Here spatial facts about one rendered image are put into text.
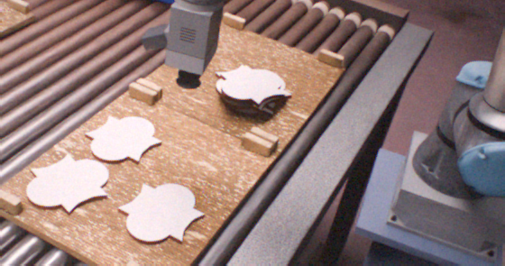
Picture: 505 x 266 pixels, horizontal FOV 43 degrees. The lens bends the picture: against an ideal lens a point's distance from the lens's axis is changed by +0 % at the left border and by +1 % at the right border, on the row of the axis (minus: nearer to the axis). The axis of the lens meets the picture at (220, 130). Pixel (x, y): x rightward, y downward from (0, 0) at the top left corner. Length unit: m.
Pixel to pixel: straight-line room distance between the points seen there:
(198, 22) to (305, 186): 0.42
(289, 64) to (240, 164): 0.41
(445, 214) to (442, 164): 0.09
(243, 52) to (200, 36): 0.58
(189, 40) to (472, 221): 0.61
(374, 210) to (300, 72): 0.40
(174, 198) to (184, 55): 0.26
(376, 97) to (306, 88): 0.18
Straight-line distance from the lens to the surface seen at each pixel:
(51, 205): 1.08
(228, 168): 1.19
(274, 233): 1.11
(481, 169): 1.04
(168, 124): 1.27
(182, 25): 0.97
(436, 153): 1.23
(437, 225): 1.26
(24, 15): 1.61
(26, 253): 1.05
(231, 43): 1.57
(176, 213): 1.07
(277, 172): 1.23
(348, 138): 1.37
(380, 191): 1.34
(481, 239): 1.27
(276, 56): 1.55
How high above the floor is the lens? 1.71
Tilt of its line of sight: 37 degrees down
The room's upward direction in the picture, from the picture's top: 10 degrees clockwise
